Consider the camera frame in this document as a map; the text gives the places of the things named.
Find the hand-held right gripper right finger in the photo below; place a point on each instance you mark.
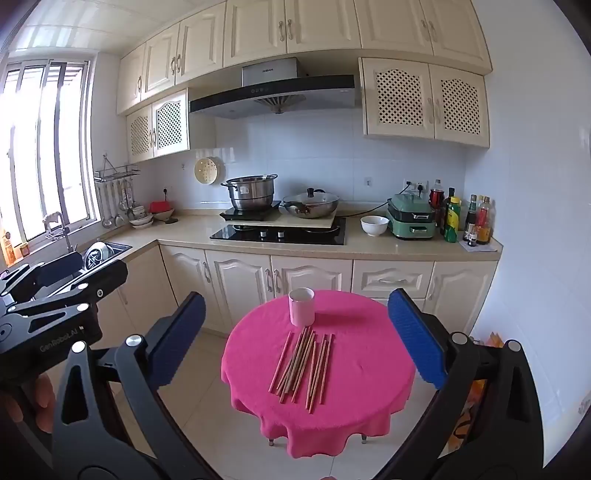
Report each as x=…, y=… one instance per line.
x=415, y=341

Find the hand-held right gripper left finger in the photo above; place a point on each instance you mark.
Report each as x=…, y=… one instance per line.
x=180, y=341

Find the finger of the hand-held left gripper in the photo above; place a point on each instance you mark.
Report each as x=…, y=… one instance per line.
x=46, y=272
x=108, y=277

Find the bundle of wooden chopsticks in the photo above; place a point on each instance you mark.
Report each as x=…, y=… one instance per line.
x=300, y=364

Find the pink cup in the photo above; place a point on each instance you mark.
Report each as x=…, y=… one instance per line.
x=301, y=311

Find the person's left hand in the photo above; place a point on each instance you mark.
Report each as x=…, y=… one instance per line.
x=39, y=392

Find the steel kitchen sink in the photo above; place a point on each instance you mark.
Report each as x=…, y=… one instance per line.
x=122, y=247

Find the orange bottle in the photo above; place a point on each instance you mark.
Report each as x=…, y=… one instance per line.
x=8, y=249

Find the chrome faucet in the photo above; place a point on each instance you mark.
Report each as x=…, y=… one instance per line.
x=57, y=221

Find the hanging metal ladle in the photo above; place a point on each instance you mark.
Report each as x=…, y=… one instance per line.
x=107, y=217
x=119, y=214

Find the pink round tablecloth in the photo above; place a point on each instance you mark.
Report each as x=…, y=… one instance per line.
x=360, y=369

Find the stack of white dishes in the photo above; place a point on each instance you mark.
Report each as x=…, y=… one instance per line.
x=141, y=220

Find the cream base kitchen cabinets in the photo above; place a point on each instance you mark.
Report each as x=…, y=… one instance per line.
x=240, y=281

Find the bowl with red cover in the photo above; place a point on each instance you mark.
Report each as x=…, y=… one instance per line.
x=161, y=210

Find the orange plastic bag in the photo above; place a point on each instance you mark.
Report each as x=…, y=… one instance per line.
x=461, y=429

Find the white paper sheet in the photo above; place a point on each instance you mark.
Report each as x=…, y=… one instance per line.
x=485, y=248

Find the white ceramic bowl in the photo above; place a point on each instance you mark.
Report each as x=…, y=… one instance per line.
x=374, y=226

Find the green electric multi cooker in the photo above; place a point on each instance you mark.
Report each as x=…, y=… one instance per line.
x=411, y=217

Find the green bottle with yellow cap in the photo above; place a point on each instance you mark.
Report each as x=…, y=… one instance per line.
x=454, y=221

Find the barred kitchen window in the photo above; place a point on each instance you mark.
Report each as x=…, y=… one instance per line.
x=41, y=138

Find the soy sauce bottle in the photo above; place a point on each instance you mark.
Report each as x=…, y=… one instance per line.
x=470, y=217

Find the red label sauce bottle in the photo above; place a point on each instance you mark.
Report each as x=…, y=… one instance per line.
x=484, y=221

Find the black glass gas hob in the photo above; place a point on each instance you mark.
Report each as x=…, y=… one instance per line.
x=277, y=235

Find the dark red liquid bottle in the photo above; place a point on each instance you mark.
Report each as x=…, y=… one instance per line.
x=436, y=198

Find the cream perforated steamer tray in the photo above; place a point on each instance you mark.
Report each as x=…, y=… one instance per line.
x=207, y=170

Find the black induction cooker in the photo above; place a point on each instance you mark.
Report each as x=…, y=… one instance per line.
x=249, y=213

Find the stainless steel stockpot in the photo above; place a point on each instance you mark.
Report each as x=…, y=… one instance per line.
x=251, y=194

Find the steel wok with glass lid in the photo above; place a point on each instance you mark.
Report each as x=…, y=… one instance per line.
x=310, y=203

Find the steel range hood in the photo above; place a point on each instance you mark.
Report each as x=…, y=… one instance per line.
x=272, y=94

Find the metal wall utensil rack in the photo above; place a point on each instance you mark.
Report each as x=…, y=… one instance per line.
x=117, y=173

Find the white double wall socket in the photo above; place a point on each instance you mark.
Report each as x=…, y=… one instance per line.
x=415, y=185

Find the small lattice door wall cabinet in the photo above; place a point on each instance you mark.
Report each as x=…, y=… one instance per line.
x=157, y=124

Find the wide lattice door wall cabinet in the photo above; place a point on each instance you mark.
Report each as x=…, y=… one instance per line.
x=425, y=101

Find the cream upper wall cabinets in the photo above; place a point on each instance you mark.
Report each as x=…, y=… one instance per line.
x=323, y=23

